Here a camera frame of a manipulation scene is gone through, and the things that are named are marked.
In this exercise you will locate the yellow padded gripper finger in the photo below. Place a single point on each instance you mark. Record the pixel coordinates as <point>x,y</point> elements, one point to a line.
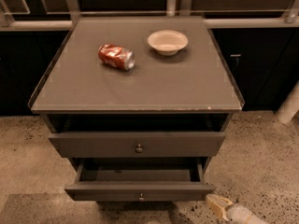
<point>218,205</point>

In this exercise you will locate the grey drawer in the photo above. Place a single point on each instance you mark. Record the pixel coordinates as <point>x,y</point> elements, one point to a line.
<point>137,144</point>
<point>139,180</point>

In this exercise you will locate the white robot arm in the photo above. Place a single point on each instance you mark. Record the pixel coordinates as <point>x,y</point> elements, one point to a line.
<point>232,213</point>

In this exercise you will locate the grey drawer cabinet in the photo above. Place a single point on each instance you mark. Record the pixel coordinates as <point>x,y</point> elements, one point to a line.
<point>191,91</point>

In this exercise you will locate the white paper bowl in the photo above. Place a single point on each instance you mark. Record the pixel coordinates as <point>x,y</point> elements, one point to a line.
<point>168,42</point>

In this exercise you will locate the crushed red soda can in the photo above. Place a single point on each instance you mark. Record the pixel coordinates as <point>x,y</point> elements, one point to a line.
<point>117,56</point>

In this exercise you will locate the white post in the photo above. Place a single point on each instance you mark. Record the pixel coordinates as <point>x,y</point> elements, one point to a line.
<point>290,106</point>

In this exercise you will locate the metal railing frame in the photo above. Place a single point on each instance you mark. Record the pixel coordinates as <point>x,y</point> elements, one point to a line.
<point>24,15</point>

